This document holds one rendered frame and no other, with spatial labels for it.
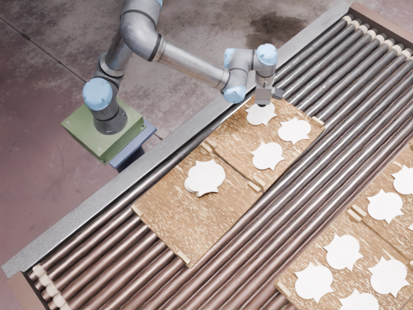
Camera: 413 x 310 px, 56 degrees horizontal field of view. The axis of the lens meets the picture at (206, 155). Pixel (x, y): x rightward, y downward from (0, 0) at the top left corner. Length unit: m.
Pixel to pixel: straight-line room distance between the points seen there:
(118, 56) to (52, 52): 2.13
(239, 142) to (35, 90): 2.13
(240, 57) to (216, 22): 2.11
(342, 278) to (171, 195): 0.71
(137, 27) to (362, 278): 1.15
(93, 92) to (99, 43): 1.98
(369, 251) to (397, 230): 0.14
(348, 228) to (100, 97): 1.08
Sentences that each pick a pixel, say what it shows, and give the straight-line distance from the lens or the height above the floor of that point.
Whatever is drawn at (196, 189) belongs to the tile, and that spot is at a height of 0.98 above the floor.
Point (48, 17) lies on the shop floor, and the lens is 4.01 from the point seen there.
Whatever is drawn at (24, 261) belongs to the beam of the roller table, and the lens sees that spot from 1.71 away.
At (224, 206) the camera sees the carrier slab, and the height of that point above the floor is 0.94.
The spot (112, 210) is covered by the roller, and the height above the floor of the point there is 0.92.
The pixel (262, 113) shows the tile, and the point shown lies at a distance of 1.76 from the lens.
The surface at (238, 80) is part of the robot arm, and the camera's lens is 1.40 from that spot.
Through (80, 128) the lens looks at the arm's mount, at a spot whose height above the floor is 0.96.
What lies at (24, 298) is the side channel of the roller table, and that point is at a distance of 1.63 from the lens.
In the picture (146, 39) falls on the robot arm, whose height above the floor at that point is 1.50.
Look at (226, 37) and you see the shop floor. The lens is 3.43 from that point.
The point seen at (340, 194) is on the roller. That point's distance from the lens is 1.65.
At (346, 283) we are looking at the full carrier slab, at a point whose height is 0.94.
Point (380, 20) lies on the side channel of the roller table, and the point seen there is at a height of 0.95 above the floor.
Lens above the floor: 2.38
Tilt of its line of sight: 61 degrees down
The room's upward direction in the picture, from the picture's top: 7 degrees counter-clockwise
